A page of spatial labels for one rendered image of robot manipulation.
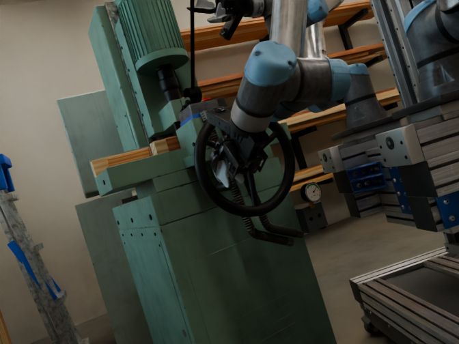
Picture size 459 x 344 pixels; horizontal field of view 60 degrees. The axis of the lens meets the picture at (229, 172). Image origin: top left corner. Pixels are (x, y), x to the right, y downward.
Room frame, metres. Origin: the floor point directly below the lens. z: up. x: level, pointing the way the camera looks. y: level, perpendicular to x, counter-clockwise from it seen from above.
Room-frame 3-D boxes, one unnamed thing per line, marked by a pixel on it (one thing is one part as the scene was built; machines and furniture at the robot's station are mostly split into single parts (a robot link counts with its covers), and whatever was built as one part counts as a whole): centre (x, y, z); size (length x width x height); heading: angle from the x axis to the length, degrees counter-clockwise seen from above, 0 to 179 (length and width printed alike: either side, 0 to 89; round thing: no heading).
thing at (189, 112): (1.14, 0.02, 0.99); 0.13 x 0.11 x 0.06; 118
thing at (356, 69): (1.50, -0.55, 0.98); 0.13 x 0.12 x 0.14; 52
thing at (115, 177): (1.21, 0.06, 0.87); 0.61 x 0.30 x 0.06; 118
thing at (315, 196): (1.25, -0.22, 0.65); 0.06 x 0.04 x 0.08; 118
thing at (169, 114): (1.33, 0.11, 1.03); 0.14 x 0.07 x 0.09; 28
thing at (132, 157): (1.33, 0.07, 0.92); 0.62 x 0.02 x 0.04; 118
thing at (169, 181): (1.26, 0.08, 0.82); 0.40 x 0.21 x 0.04; 118
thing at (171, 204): (1.42, 0.16, 0.76); 0.57 x 0.45 x 0.09; 28
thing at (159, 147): (1.13, 0.17, 0.92); 0.04 x 0.03 x 0.04; 125
